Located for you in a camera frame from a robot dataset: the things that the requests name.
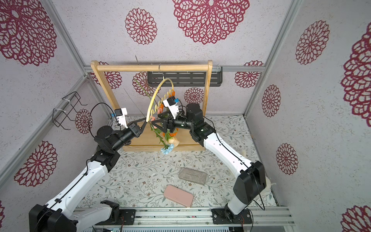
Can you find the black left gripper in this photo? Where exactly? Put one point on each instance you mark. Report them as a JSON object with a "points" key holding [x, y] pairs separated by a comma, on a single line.
{"points": [[135, 129]]}

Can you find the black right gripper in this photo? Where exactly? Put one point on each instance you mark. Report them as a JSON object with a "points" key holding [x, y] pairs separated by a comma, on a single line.
{"points": [[167, 124]]}

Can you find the orange flower with stem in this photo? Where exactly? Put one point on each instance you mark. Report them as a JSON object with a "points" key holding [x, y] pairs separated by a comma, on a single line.
{"points": [[168, 134]]}

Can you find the blue flower with stem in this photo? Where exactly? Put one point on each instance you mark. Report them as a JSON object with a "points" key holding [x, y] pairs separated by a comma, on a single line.
{"points": [[167, 148]]}

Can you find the peach rose with stem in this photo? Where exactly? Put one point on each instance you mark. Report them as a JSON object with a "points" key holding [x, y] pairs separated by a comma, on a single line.
{"points": [[173, 141]]}

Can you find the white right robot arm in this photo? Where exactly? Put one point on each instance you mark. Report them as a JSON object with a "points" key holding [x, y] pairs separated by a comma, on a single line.
{"points": [[250, 176]]}

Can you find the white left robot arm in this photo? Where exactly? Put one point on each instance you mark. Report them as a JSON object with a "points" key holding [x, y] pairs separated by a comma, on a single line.
{"points": [[58, 215]]}

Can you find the wooden clothes rack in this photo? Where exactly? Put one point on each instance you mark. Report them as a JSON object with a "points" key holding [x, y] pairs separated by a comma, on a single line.
{"points": [[147, 141]]}

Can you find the grey felt pouch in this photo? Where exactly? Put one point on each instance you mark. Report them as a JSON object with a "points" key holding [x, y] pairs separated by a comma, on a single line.
{"points": [[193, 176]]}

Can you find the pink case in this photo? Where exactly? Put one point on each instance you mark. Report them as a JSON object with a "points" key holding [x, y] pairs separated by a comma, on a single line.
{"points": [[178, 196]]}

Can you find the white plush toy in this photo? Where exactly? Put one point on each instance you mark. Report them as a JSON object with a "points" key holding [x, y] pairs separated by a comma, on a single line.
{"points": [[267, 189]]}

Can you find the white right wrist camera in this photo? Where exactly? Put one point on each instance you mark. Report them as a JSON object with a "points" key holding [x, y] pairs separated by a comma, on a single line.
{"points": [[171, 105]]}

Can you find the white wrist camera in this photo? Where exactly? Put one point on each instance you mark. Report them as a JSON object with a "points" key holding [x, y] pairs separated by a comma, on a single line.
{"points": [[171, 105], [120, 117]]}

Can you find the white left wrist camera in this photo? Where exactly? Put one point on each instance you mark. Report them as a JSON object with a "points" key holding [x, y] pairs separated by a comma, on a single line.
{"points": [[120, 117]]}

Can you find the black wall shelf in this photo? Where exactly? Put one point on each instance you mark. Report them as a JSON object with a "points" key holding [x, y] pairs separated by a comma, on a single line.
{"points": [[184, 79]]}

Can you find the black wire wall rack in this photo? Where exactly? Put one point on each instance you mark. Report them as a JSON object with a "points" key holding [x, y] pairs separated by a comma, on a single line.
{"points": [[69, 103]]}

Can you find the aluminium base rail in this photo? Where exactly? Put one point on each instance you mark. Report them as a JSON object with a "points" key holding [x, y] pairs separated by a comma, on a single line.
{"points": [[171, 217]]}

